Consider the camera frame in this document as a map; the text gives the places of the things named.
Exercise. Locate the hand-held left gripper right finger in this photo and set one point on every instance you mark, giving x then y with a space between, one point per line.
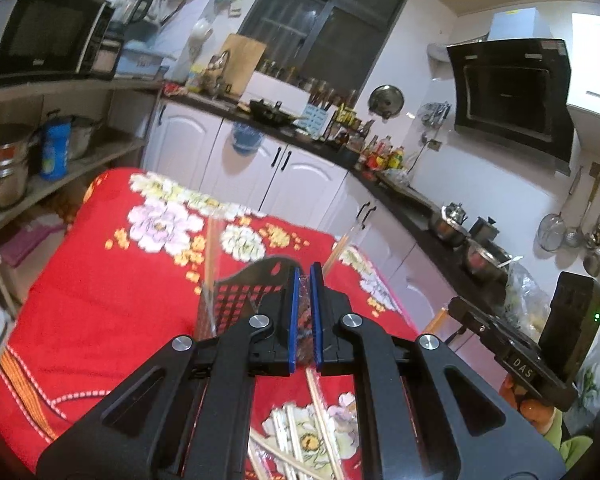
315 320

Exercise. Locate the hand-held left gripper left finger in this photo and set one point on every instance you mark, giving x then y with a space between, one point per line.
294 320

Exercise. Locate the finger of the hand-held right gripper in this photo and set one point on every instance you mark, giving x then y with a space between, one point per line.
480 320

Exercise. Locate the black utensil basket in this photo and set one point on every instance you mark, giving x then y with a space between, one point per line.
230 305

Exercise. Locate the wooden chopsticks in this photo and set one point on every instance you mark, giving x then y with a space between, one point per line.
320 410
342 245
211 250
280 455
287 430

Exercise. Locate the person's right forearm green sleeve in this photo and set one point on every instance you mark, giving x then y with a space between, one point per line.
577 445

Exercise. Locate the person's right hand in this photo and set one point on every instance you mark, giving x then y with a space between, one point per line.
535 412

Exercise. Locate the clear plastic bag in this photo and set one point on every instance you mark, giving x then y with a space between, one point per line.
525 290

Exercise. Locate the steel bowl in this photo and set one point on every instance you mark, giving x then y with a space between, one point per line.
485 260

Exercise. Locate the row of hanging ladles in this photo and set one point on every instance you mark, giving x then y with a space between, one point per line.
595 230

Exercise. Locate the steel cooking pot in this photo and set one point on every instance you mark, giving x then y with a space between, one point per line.
447 232

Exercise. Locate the steel kettle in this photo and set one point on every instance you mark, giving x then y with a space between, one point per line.
454 212

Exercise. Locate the group of condiment bottles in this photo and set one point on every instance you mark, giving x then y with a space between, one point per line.
382 155

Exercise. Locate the blue hanging basin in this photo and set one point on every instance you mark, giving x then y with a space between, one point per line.
247 139

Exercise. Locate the red floral blanket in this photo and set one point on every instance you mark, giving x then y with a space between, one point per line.
105 285

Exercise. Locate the blue white knife block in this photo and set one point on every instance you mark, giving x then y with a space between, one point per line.
316 119

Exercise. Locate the black wok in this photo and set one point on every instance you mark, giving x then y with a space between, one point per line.
272 112

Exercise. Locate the black range hood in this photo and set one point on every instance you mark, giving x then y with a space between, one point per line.
510 100

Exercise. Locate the hanging steel pan lid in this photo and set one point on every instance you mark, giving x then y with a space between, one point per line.
386 102

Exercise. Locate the wooden cutting board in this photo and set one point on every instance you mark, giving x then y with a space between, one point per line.
245 62

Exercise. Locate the pink cloth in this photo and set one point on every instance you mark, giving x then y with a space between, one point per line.
30 242

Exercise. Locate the small steel pot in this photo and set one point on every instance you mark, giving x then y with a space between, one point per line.
86 137

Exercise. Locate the blue detergent bag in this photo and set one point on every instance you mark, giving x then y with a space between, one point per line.
55 150

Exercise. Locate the light blue storage box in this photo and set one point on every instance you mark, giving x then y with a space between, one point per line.
137 60

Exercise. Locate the dark framed window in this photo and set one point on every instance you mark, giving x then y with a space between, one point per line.
330 15

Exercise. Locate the wrapped chopsticks in basket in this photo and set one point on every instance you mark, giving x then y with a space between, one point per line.
80 95

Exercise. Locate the large steel pot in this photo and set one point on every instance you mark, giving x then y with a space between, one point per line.
2 170

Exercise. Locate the glass blender jug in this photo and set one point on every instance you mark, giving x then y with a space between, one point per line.
130 2

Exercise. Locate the black microwave oven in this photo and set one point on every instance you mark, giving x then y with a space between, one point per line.
40 30

